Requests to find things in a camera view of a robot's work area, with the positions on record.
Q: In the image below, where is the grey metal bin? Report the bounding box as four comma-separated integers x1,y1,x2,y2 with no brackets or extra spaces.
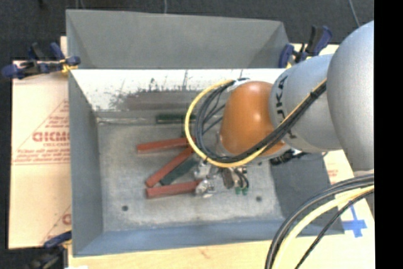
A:
65,9,344,258

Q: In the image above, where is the dark green flat block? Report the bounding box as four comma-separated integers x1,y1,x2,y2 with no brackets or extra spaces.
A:
155,113,196,125
159,157,200,186

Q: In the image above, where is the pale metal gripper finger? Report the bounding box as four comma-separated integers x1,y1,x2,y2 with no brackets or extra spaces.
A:
193,162,213,180
195,178,218,199

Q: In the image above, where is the brown cardboard board red print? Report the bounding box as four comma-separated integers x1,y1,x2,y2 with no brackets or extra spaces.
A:
7,59,73,250

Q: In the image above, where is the black cylinder on white bracket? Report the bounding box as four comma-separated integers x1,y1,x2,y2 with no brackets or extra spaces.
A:
269,150,304,166

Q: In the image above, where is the red-brown flat block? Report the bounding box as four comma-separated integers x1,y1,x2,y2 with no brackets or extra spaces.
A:
144,146,195,188
145,180,203,199
136,137,196,154

